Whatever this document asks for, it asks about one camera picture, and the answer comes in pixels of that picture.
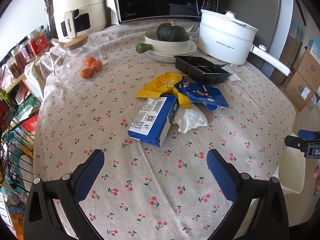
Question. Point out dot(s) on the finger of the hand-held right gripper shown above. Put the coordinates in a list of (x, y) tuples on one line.
[(310, 133), (295, 142)]

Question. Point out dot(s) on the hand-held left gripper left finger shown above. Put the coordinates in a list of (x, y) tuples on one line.
[(88, 173)]

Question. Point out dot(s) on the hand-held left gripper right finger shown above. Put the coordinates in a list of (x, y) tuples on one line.
[(221, 175)]

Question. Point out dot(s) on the white stool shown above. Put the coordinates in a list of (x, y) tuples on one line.
[(292, 175)]

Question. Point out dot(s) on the white tissue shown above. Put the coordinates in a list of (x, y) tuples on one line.
[(191, 120)]

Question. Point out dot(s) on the blue snack packet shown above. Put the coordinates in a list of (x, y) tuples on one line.
[(207, 95)]

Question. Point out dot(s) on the blue and white carton box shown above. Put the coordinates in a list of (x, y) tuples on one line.
[(152, 120)]

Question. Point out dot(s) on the black plastic tray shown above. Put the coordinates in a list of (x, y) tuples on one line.
[(202, 70)]

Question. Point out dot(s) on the yellow snack wrapper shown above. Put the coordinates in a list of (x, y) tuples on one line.
[(160, 85)]

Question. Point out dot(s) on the person's right hand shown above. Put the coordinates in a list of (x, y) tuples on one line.
[(317, 180)]

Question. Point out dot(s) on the light blue printed box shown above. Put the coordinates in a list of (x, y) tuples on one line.
[(314, 48)]

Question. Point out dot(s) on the white paper scrap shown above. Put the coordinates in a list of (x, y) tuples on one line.
[(233, 74)]

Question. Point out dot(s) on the tangerine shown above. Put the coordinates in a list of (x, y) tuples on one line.
[(90, 61), (97, 66), (87, 73)]

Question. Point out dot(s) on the glass jar with cork lid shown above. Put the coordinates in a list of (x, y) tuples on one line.
[(72, 55)]

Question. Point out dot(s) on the white electric cooking pot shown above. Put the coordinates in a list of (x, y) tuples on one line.
[(225, 40)]

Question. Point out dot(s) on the grey refrigerator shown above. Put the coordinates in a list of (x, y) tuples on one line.
[(262, 10)]

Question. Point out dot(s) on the red label glass jar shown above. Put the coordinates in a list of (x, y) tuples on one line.
[(38, 42)]

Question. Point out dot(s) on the dark green pumpkin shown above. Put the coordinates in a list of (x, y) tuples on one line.
[(171, 32)]

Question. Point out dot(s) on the glass vase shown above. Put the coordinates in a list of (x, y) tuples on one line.
[(52, 22)]

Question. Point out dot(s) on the white air fryer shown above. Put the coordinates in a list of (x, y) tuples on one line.
[(82, 5)]

